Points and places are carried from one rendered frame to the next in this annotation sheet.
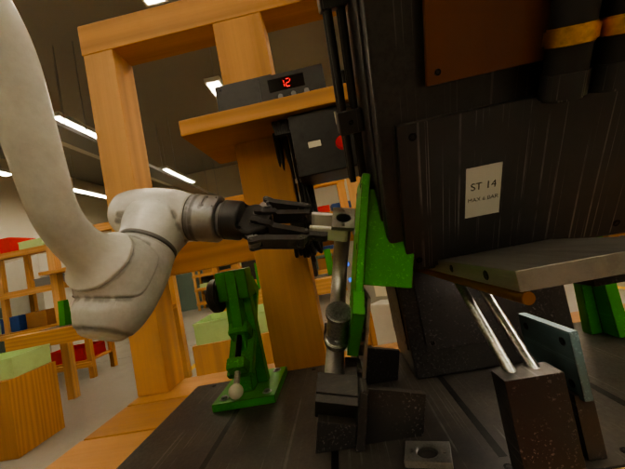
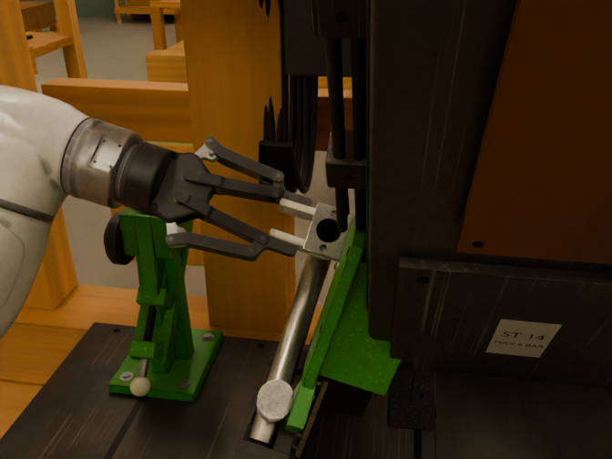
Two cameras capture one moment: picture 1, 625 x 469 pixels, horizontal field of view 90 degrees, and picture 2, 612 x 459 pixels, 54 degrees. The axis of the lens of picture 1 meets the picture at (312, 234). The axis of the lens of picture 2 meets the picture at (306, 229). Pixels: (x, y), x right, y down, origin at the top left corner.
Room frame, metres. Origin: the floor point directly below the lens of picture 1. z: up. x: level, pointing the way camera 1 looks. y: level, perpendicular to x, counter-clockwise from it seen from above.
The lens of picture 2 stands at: (0.00, -0.09, 1.52)
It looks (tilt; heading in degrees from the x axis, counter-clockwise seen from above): 27 degrees down; 6
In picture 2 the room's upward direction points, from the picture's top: straight up
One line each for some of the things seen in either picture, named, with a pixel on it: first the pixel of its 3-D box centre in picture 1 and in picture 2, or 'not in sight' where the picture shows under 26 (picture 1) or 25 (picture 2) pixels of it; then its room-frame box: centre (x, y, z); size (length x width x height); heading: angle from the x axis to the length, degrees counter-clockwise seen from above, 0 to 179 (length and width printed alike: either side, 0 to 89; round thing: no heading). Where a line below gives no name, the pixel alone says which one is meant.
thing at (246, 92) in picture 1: (248, 100); not in sight; (0.79, 0.10, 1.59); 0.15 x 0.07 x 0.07; 86
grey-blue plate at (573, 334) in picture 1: (557, 378); not in sight; (0.39, -0.26, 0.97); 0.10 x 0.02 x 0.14; 176
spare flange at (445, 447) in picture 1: (428, 454); not in sight; (0.40, -0.09, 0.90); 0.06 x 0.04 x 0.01; 71
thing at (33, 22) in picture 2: not in sight; (11, 22); (8.48, 4.96, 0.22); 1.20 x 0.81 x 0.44; 0
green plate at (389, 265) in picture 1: (378, 242); (363, 307); (0.50, -0.10, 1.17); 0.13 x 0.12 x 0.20; 86
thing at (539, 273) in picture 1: (497, 260); (518, 392); (0.45, -0.25, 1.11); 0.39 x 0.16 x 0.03; 176
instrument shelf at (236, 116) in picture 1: (363, 109); not in sight; (0.81, -0.20, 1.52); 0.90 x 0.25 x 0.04; 86
